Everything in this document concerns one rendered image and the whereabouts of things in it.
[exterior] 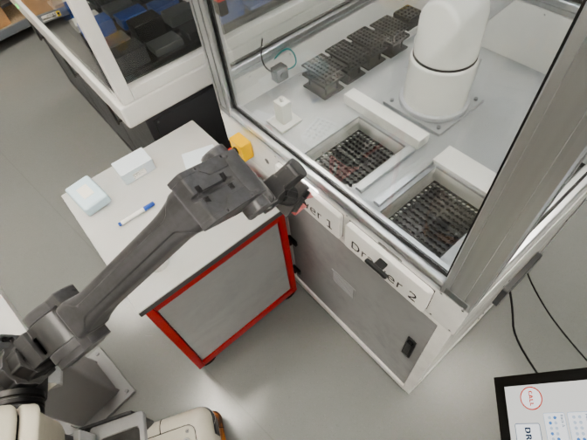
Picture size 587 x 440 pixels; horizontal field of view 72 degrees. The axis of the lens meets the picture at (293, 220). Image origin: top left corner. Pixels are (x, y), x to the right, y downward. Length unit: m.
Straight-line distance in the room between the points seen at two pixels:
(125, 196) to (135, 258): 1.01
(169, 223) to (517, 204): 0.52
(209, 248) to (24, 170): 2.10
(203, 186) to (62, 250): 2.15
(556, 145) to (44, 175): 2.90
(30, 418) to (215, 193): 0.38
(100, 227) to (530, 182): 1.29
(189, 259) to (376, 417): 1.04
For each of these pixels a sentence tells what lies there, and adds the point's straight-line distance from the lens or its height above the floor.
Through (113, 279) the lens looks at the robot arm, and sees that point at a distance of 0.62.
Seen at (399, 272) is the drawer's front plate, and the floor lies 0.91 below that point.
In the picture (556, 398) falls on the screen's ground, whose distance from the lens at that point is 0.91.
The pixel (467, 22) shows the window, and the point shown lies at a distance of 0.64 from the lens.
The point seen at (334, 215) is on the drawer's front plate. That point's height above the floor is 0.92.
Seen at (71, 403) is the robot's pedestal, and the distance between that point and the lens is 1.94.
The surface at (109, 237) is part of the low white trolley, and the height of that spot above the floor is 0.76.
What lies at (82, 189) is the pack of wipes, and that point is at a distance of 1.63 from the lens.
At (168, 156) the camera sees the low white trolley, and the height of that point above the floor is 0.76.
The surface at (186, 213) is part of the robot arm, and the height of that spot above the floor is 1.46.
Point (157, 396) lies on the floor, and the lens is 2.04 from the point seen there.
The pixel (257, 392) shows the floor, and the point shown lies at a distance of 1.92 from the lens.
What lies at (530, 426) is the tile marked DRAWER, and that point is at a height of 1.01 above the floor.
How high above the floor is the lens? 1.85
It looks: 55 degrees down
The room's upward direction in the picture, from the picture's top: 8 degrees counter-clockwise
